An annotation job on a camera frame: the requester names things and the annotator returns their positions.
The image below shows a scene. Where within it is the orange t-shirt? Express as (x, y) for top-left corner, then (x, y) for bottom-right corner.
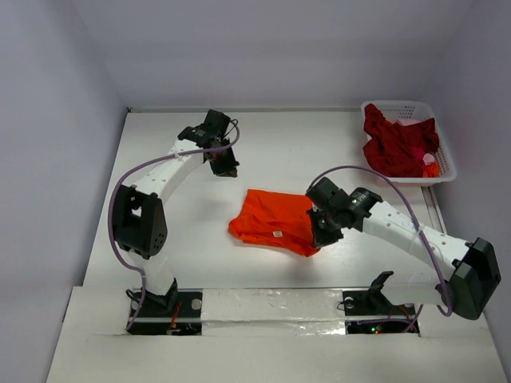
(228, 189), (319, 257)

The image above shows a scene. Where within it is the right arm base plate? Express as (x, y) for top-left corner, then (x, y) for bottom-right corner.
(337, 271), (420, 335)

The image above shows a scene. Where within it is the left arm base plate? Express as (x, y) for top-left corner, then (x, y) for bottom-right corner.
(128, 290), (203, 336)

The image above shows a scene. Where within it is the dark red t-shirt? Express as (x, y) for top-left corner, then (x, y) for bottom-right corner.
(362, 104), (440, 178)

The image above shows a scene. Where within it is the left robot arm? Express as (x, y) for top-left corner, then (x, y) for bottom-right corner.
(108, 109), (239, 315)

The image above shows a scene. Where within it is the white plastic laundry basket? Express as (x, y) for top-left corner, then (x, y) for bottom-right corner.
(361, 101), (456, 186)

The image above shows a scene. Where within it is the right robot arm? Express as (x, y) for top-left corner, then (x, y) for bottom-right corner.
(306, 177), (501, 320)

